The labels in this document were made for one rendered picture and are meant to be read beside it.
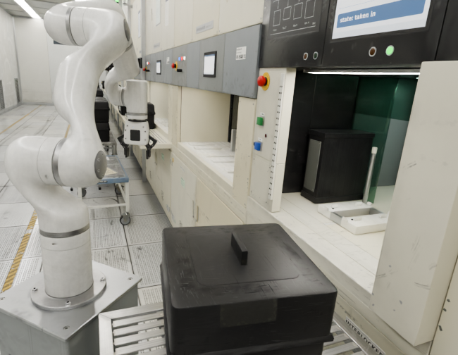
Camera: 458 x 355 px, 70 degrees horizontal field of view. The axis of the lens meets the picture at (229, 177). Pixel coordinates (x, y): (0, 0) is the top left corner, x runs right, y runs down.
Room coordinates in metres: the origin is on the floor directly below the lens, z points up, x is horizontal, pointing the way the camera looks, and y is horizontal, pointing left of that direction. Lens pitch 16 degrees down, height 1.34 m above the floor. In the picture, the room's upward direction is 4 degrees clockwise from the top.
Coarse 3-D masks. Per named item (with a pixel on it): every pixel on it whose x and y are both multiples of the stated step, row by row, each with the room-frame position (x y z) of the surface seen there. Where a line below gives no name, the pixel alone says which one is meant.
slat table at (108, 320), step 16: (160, 304) 0.75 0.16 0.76; (112, 320) 0.68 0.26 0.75; (128, 320) 0.68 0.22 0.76; (144, 320) 0.68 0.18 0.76; (160, 320) 0.68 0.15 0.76; (336, 320) 0.73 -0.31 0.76; (112, 336) 0.62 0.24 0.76; (128, 336) 0.63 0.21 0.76; (144, 336) 0.63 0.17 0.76; (336, 336) 0.67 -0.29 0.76; (352, 336) 0.68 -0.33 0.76; (112, 352) 0.58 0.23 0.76; (128, 352) 0.58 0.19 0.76; (144, 352) 0.58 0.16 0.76; (160, 352) 0.59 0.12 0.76; (336, 352) 0.62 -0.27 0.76; (368, 352) 0.63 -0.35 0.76
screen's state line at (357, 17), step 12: (408, 0) 0.76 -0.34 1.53; (420, 0) 0.73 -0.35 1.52; (348, 12) 0.92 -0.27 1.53; (360, 12) 0.88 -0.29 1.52; (372, 12) 0.84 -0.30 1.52; (384, 12) 0.81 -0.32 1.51; (396, 12) 0.78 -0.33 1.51; (408, 12) 0.75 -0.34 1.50; (420, 12) 0.72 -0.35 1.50; (348, 24) 0.91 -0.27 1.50
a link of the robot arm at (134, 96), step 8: (128, 80) 1.35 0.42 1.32; (136, 80) 1.35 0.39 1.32; (144, 80) 1.38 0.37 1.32; (128, 88) 1.35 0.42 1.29; (136, 88) 1.35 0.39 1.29; (144, 88) 1.37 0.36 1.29; (128, 96) 1.35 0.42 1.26; (136, 96) 1.35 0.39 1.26; (144, 96) 1.37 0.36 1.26; (128, 104) 1.35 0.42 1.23; (136, 104) 1.35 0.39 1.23; (144, 104) 1.37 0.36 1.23; (128, 112) 1.35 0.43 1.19; (136, 112) 1.35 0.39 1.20; (144, 112) 1.37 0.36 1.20
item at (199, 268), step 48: (192, 240) 0.63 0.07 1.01; (240, 240) 0.59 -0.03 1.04; (288, 240) 0.67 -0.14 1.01; (192, 288) 0.47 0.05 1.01; (240, 288) 0.48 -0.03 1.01; (288, 288) 0.49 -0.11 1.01; (336, 288) 0.50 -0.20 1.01; (192, 336) 0.42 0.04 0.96; (240, 336) 0.44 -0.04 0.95; (288, 336) 0.47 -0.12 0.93
